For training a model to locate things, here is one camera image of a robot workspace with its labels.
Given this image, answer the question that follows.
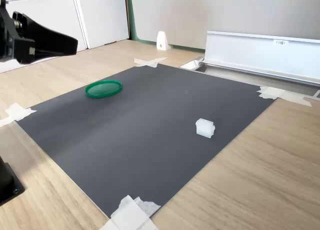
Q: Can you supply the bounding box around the small white plastic terminal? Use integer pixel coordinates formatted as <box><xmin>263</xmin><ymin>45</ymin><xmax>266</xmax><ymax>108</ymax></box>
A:
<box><xmin>195</xmin><ymin>118</ymin><xmax>216</xmax><ymax>140</ymax></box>

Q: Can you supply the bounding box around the dark grey mat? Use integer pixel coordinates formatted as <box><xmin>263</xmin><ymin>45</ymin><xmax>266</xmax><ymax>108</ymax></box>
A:
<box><xmin>15</xmin><ymin>63</ymin><xmax>280</xmax><ymax>220</ymax></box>

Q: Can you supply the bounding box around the grey partition panel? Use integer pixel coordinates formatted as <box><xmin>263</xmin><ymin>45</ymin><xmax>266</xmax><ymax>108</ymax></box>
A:
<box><xmin>129</xmin><ymin>0</ymin><xmax>320</xmax><ymax>51</ymax></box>

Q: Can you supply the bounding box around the round green lid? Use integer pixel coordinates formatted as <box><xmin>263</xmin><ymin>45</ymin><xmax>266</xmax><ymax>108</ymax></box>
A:
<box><xmin>84</xmin><ymin>79</ymin><xmax>123</xmax><ymax>99</ymax></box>

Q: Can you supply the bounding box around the white tape piece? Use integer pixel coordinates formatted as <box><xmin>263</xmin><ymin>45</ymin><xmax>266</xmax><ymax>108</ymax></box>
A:
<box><xmin>99</xmin><ymin>194</ymin><xmax>162</xmax><ymax>230</ymax></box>
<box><xmin>133</xmin><ymin>56</ymin><xmax>169</xmax><ymax>69</ymax></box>
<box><xmin>0</xmin><ymin>102</ymin><xmax>38</xmax><ymax>128</ymax></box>
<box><xmin>256</xmin><ymin>85</ymin><xmax>313</xmax><ymax>108</ymax></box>

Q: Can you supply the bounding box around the white side panel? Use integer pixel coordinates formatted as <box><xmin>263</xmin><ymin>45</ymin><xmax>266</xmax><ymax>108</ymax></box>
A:
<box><xmin>0</xmin><ymin>0</ymin><xmax>131</xmax><ymax>74</ymax></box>

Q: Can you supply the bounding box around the small white bracket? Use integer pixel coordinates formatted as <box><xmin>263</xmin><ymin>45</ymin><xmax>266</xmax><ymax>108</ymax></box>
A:
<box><xmin>156</xmin><ymin>30</ymin><xmax>171</xmax><ymax>51</ymax></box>

